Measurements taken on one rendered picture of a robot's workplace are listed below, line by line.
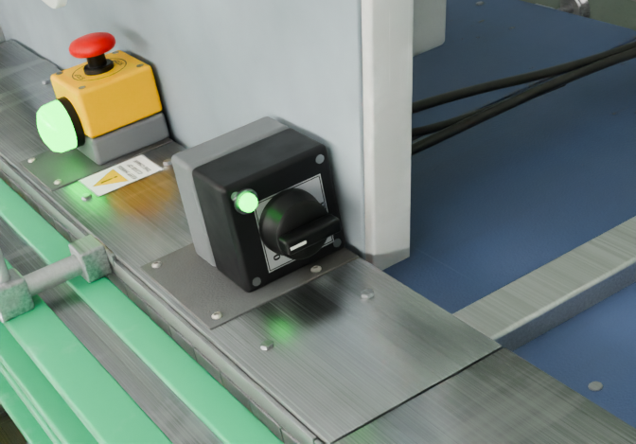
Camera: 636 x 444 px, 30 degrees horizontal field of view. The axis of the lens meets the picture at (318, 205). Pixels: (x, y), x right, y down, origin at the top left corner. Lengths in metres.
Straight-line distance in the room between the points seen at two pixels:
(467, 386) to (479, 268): 0.16
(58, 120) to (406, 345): 0.43
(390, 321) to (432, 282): 0.08
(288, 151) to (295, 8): 0.09
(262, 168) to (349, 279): 0.09
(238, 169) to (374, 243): 0.11
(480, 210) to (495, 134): 0.13
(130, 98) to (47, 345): 0.27
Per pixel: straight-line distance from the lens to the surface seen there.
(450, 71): 1.12
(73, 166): 1.04
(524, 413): 0.64
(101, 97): 1.01
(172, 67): 1.00
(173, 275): 0.83
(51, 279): 0.88
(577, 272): 0.76
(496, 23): 1.22
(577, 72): 0.98
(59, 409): 0.90
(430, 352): 0.70
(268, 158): 0.77
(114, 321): 0.83
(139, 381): 0.77
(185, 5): 0.92
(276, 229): 0.75
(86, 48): 1.02
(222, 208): 0.76
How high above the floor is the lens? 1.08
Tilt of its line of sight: 23 degrees down
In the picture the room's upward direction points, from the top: 115 degrees counter-clockwise
